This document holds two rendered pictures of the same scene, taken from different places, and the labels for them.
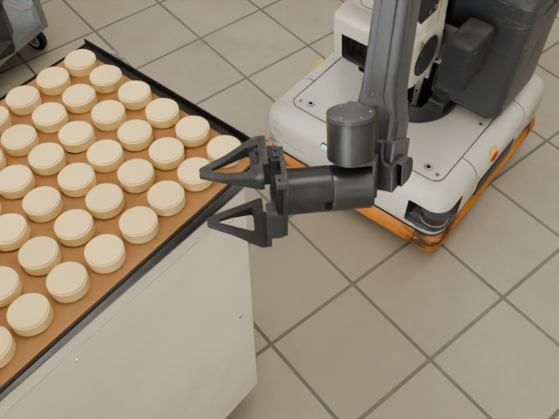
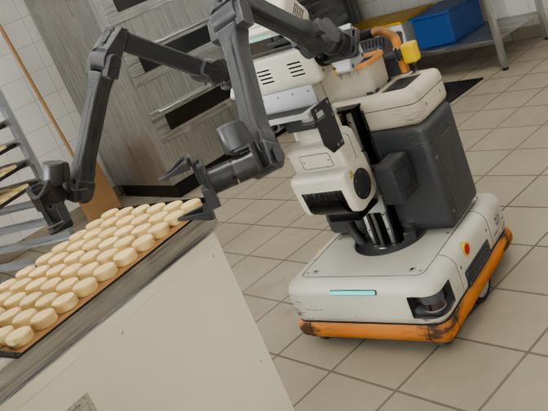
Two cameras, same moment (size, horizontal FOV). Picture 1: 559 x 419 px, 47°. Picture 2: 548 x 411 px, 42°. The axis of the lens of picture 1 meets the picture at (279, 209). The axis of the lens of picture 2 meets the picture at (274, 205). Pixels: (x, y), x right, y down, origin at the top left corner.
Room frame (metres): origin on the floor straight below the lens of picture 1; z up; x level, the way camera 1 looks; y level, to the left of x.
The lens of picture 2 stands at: (-0.96, -0.22, 1.38)
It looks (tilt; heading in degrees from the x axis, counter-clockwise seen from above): 19 degrees down; 4
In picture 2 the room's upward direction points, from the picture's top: 23 degrees counter-clockwise
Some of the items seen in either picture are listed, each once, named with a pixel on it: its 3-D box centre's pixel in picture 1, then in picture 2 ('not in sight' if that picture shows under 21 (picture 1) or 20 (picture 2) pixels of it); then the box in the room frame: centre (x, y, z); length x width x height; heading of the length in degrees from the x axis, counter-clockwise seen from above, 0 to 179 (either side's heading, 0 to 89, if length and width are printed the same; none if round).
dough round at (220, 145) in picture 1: (225, 151); (192, 206); (0.64, 0.08, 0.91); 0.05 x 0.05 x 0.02
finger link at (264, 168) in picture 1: (240, 177); (181, 177); (0.50, 0.05, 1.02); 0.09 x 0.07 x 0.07; 96
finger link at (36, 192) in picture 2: not in sight; (41, 198); (0.83, 0.46, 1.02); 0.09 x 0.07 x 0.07; 7
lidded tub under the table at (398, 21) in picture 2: not in sight; (404, 31); (5.10, -1.34, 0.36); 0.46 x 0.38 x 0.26; 129
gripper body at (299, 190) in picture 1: (299, 190); (218, 178); (0.50, -0.03, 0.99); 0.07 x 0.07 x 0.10; 6
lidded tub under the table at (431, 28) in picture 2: not in sight; (447, 21); (4.75, -1.63, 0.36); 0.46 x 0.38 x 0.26; 131
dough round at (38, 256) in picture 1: (40, 255); (90, 271); (0.46, 0.31, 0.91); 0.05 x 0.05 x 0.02
